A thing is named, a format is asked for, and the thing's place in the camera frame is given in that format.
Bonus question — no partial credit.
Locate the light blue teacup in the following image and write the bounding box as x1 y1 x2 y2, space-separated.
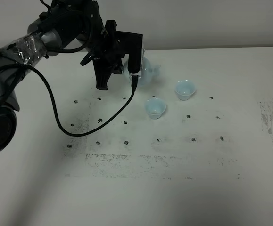
174 80 196 101
144 97 166 120

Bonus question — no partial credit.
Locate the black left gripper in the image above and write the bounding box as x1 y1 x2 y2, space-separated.
81 20 124 90

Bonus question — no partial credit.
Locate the far light blue teacup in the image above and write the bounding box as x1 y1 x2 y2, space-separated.
174 80 196 101

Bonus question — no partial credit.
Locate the light blue porcelain teapot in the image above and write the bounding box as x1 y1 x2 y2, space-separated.
122 57 161 86

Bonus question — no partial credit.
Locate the near light blue teacup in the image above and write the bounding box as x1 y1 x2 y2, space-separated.
144 97 166 120

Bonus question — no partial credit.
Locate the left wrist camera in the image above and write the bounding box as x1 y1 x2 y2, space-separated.
115 31 143 75

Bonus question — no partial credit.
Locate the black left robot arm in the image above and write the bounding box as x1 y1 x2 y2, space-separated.
0 0 142 151

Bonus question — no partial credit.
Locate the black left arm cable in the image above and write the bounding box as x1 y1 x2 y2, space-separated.
0 0 138 137

